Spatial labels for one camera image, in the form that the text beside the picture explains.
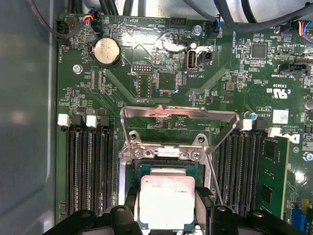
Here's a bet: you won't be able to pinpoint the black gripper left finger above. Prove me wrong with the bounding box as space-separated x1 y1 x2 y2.
56 187 145 235

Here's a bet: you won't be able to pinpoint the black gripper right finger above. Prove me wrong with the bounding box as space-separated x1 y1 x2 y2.
195 187 272 235

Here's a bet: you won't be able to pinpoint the silver CPU green edge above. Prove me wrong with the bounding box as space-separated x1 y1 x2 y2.
136 163 205 232

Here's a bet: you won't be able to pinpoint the CPU socket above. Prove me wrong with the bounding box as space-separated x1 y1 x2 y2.
118 141 214 235

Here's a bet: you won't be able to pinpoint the black RAM slot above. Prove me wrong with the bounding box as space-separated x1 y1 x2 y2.
58 114 79 217
100 115 115 216
86 115 105 217
72 115 91 217
231 119 252 215
217 134 233 213
244 119 266 216

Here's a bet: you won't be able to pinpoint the green RAM stick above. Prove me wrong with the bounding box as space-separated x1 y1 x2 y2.
258 137 291 221

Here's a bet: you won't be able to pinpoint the blue expansion slot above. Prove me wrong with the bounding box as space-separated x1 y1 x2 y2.
291 207 309 232

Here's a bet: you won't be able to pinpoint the black PC case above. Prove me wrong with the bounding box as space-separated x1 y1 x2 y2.
0 0 313 235

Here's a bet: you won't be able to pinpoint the metal socket cover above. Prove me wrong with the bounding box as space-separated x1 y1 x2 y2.
120 105 240 157

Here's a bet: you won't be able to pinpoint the green motherboard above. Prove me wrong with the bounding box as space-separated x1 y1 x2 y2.
56 13 313 235

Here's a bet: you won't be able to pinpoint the internal USB port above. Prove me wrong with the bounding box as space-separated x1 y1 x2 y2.
185 47 200 74

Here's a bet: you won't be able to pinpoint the silver coin battery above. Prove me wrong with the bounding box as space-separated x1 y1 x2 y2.
94 38 121 67

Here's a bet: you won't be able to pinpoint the wire locking lever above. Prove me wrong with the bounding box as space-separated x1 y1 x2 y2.
207 150 224 206

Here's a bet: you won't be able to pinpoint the small plug coloured wires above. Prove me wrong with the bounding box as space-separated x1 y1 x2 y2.
290 21 313 38
212 14 223 39
82 14 100 34

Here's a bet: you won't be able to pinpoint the thick black cable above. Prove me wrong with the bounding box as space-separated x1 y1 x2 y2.
214 0 313 29

